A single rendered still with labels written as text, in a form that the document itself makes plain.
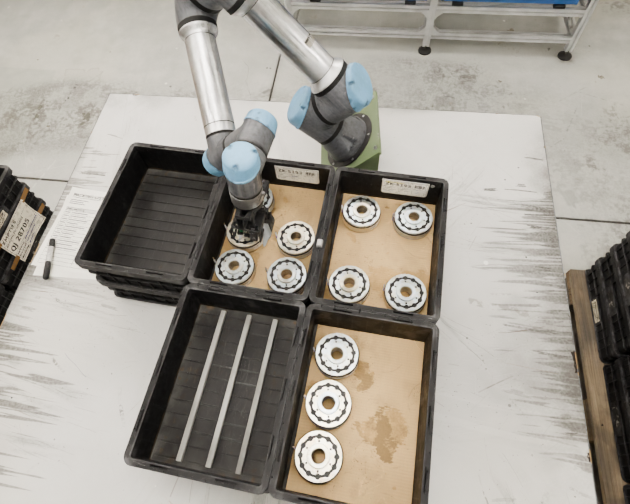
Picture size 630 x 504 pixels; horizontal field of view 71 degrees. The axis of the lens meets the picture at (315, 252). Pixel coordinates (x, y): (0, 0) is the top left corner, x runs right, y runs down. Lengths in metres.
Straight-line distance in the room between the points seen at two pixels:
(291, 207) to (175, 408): 0.60
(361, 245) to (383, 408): 0.42
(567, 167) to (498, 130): 1.02
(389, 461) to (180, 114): 1.35
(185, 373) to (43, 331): 0.51
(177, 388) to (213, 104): 0.67
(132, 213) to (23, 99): 2.11
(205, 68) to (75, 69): 2.33
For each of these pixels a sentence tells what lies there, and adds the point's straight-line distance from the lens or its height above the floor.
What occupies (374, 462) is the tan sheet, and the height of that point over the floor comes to 0.83.
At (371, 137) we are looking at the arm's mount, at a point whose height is 0.85.
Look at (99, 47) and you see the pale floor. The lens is 3.53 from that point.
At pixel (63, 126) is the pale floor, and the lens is 3.09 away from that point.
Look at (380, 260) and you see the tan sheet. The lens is 1.18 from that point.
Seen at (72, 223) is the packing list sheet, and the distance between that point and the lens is 1.63.
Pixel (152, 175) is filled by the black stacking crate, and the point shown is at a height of 0.83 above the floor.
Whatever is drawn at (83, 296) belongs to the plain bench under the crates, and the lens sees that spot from 1.48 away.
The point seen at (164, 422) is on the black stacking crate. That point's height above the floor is 0.83.
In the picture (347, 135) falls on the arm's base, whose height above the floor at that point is 0.86.
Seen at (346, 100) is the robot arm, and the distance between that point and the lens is 1.24.
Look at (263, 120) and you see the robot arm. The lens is 1.00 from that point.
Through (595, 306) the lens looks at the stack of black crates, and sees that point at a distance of 2.07.
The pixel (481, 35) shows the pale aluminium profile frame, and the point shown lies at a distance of 3.05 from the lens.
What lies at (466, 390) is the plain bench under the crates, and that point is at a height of 0.70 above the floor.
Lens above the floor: 1.88
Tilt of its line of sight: 62 degrees down
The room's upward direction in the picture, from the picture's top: 6 degrees counter-clockwise
